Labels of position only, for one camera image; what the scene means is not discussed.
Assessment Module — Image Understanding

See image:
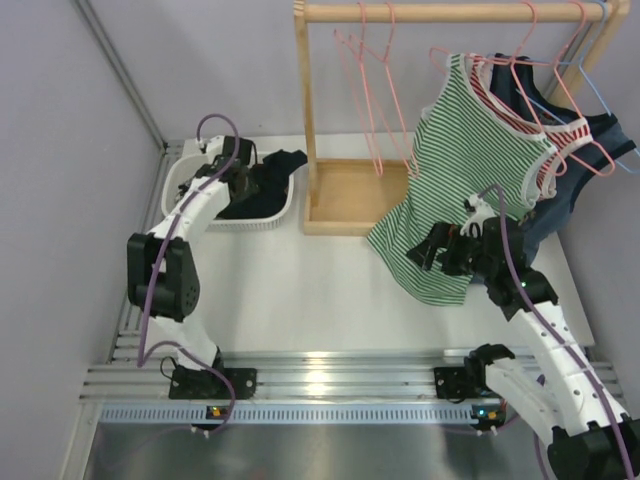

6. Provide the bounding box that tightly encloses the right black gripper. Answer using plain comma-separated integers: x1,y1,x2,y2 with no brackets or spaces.
406,221,496,280

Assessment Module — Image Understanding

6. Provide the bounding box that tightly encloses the navy maroon tank top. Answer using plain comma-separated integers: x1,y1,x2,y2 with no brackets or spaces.
217,150,307,220

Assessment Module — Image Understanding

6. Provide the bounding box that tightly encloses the pink hanger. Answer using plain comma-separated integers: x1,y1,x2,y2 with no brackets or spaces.
485,1,630,176
333,2,384,177
346,2,419,178
429,1,569,176

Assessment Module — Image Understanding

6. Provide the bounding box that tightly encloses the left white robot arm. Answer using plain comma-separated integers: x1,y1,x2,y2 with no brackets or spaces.
127,136,258,399

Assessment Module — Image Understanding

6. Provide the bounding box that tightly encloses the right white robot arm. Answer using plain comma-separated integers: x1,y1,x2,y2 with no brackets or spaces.
406,217,639,479

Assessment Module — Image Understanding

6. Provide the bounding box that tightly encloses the green striped tank top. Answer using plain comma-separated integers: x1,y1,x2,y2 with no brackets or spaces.
367,54,557,306

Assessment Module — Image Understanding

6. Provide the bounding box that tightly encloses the red striped tank top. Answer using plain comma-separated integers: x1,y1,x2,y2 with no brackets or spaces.
468,55,593,201

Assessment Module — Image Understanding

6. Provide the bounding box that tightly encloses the dark blue tank top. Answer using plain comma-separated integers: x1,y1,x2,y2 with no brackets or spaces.
469,52,637,286

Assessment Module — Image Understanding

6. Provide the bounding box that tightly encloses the pink hanger under green top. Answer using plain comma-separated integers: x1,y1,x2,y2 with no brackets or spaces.
429,1,569,176

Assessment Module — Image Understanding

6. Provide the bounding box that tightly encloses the pink hanger under red top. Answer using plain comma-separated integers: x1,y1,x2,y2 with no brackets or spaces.
485,1,630,176

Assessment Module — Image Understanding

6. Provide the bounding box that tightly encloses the blue hanger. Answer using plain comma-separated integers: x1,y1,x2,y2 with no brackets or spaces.
514,0,640,175

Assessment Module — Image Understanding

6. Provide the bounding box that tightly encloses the white plastic basket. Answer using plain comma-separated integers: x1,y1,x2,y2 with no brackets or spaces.
161,150,307,232

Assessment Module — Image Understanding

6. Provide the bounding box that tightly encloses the wooden clothes rack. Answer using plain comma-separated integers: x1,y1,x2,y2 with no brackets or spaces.
293,1,631,236

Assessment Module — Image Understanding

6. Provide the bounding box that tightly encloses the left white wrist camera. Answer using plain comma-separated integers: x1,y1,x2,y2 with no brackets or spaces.
196,135,236,156

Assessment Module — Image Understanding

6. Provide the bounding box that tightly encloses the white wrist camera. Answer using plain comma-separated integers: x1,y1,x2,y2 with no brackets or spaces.
460,194,496,239
196,135,236,156

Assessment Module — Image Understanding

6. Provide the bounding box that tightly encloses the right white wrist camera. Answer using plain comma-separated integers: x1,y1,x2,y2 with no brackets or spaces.
460,194,496,239

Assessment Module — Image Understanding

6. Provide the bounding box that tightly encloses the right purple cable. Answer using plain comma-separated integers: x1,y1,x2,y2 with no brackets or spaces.
471,183,636,480

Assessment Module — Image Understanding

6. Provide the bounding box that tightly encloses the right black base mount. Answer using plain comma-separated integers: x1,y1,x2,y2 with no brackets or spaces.
433,366,498,403

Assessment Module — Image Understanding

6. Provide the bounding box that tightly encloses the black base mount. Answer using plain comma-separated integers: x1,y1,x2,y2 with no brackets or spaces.
433,366,498,403
161,359,257,400

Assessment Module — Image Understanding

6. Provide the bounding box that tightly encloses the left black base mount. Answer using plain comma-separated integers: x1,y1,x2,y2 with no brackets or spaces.
161,359,257,400

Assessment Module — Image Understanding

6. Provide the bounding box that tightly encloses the aluminium rail frame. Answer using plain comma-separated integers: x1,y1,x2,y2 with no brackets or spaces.
79,139,626,401

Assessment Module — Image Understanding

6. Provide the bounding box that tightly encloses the slotted grey cable duct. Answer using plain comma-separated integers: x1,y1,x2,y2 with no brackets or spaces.
100,403,504,425

